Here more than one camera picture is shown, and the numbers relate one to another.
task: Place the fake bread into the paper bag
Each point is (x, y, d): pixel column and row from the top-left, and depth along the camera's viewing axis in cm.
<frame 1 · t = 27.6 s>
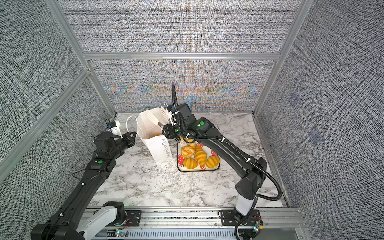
left hand: (136, 132, 78), fingers closed
right hand: (166, 129, 73), fingers open
white strawberry tray black rim: (180, 165, 93), on the table
round flaky pastry bread: (187, 151, 95), point 4 cm above the table
long striped croissant bread: (200, 155, 94), point 4 cm above the table
small striped bread roll: (192, 144, 100), point 3 cm above the table

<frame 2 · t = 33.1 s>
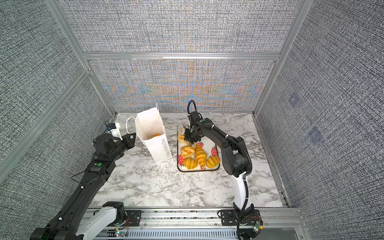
left hand: (136, 133, 77), fingers closed
right hand: (186, 138, 96), fingers open
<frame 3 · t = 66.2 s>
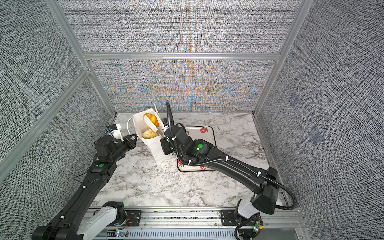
left hand: (138, 134, 78), fingers closed
right hand: (163, 137, 70), fingers open
round flaky pastry bread: (149, 134, 85), point 20 cm above the table
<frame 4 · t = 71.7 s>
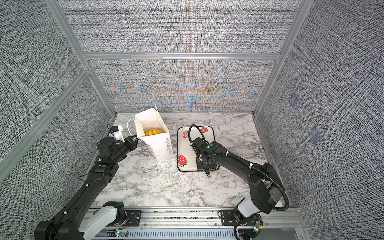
left hand: (140, 135, 79), fingers closed
right hand: (202, 165, 84), fingers open
